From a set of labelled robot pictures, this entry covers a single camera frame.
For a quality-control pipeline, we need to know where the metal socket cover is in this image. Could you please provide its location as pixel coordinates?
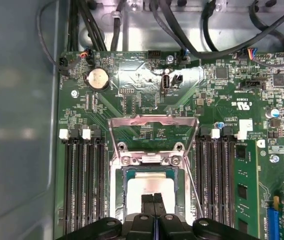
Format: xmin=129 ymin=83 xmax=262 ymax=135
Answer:
xmin=107 ymin=114 xmax=200 ymax=161

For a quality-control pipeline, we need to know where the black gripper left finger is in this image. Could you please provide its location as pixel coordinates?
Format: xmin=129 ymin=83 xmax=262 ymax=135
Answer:
xmin=66 ymin=193 xmax=156 ymax=240

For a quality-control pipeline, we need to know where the RAM slot with white clip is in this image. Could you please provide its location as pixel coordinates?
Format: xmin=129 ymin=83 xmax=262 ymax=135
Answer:
xmin=81 ymin=126 xmax=97 ymax=240
xmin=58 ymin=128 xmax=76 ymax=240
xmin=208 ymin=128 xmax=222 ymax=223

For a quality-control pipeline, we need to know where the thick black cable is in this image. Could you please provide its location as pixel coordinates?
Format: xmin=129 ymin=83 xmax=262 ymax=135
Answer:
xmin=201 ymin=0 xmax=223 ymax=52
xmin=164 ymin=0 xmax=284 ymax=54

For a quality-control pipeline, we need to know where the thin black cable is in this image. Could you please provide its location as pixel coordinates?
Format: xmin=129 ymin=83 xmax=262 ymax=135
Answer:
xmin=36 ymin=0 xmax=69 ymax=72

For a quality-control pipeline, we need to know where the RAM slot with black clip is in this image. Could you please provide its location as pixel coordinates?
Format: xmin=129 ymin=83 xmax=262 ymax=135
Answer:
xmin=219 ymin=126 xmax=235 ymax=230
xmin=195 ymin=126 xmax=211 ymax=222
xmin=69 ymin=128 xmax=86 ymax=240
xmin=92 ymin=128 xmax=107 ymax=221

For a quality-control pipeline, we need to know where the silver CPU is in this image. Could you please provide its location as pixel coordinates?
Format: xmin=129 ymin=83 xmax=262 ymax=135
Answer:
xmin=123 ymin=167 xmax=180 ymax=218

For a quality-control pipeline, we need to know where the silver blue capacitor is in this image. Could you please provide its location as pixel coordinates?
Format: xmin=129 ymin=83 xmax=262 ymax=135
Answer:
xmin=269 ymin=107 xmax=281 ymax=120

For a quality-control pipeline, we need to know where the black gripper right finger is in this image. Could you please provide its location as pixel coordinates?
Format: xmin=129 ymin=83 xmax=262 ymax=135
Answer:
xmin=154 ymin=193 xmax=257 ymax=240

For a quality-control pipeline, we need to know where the CPU socket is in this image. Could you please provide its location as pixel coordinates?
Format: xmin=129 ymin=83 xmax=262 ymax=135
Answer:
xmin=108 ymin=141 xmax=195 ymax=221

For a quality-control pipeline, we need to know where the green motherboard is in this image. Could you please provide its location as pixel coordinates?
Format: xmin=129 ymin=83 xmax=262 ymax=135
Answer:
xmin=54 ymin=51 xmax=284 ymax=240

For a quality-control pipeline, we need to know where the black cable bundle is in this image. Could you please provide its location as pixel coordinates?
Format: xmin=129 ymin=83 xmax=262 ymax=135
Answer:
xmin=67 ymin=0 xmax=108 ymax=66

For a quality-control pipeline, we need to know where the black open PC case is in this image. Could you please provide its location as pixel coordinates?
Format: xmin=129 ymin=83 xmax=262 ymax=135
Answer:
xmin=0 ymin=0 xmax=284 ymax=240

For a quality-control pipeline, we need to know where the silver coin battery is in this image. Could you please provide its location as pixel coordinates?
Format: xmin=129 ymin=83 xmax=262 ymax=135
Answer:
xmin=83 ymin=67 xmax=111 ymax=92

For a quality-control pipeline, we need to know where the metal wire locking lever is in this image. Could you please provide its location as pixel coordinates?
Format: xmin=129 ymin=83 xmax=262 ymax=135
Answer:
xmin=183 ymin=157 xmax=204 ymax=218

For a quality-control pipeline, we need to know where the silver USB port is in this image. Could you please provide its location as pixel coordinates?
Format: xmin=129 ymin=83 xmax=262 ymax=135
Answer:
xmin=162 ymin=74 xmax=171 ymax=91

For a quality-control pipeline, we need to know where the blue expansion slot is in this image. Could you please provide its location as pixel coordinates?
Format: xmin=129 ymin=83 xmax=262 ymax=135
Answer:
xmin=267 ymin=196 xmax=280 ymax=240

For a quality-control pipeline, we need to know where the green RAM stick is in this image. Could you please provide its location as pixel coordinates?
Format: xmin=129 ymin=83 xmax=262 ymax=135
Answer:
xmin=233 ymin=141 xmax=260 ymax=240

